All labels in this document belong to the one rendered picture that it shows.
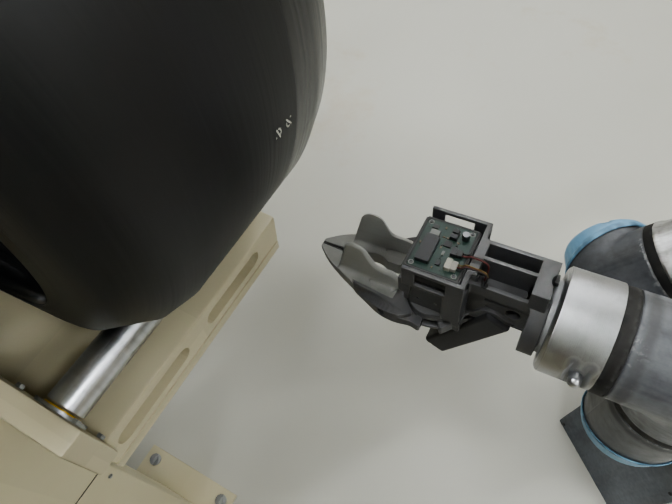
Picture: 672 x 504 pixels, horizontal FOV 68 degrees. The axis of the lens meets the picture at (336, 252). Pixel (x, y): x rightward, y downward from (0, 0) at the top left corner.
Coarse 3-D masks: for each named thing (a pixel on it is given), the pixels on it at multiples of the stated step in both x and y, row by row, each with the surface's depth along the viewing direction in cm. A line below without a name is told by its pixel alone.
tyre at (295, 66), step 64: (0, 0) 20; (64, 0) 22; (128, 0) 24; (192, 0) 27; (256, 0) 31; (320, 0) 37; (0, 64) 21; (64, 64) 22; (128, 64) 24; (192, 64) 28; (256, 64) 32; (320, 64) 40; (0, 128) 23; (64, 128) 24; (128, 128) 25; (192, 128) 29; (256, 128) 35; (0, 192) 25; (64, 192) 26; (128, 192) 27; (192, 192) 31; (256, 192) 40; (0, 256) 59; (64, 256) 29; (128, 256) 31; (192, 256) 35; (64, 320) 51; (128, 320) 41
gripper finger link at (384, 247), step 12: (372, 216) 46; (360, 228) 48; (372, 228) 47; (384, 228) 46; (324, 240) 50; (336, 240) 50; (348, 240) 50; (360, 240) 49; (372, 240) 48; (384, 240) 47; (396, 240) 47; (408, 240) 46; (372, 252) 48; (384, 252) 48; (396, 252) 48; (384, 264) 49; (396, 264) 47
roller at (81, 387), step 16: (160, 320) 59; (112, 336) 55; (128, 336) 55; (144, 336) 57; (96, 352) 54; (112, 352) 54; (128, 352) 55; (80, 368) 53; (96, 368) 53; (112, 368) 54; (64, 384) 52; (80, 384) 52; (96, 384) 53; (48, 400) 51; (64, 400) 51; (80, 400) 52; (96, 400) 53; (80, 416) 52
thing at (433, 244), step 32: (448, 224) 42; (480, 224) 42; (416, 256) 40; (448, 256) 40; (480, 256) 40; (512, 256) 40; (416, 288) 42; (448, 288) 39; (480, 288) 40; (512, 288) 40; (544, 288) 37; (448, 320) 43; (512, 320) 42; (544, 320) 38
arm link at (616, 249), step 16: (608, 224) 53; (624, 224) 53; (640, 224) 53; (656, 224) 49; (576, 240) 55; (592, 240) 53; (608, 240) 52; (624, 240) 51; (640, 240) 49; (656, 240) 48; (576, 256) 54; (592, 256) 53; (608, 256) 51; (624, 256) 50; (640, 256) 48; (656, 256) 47; (608, 272) 51; (624, 272) 49; (640, 272) 48; (656, 272) 47; (640, 288) 49; (656, 288) 48
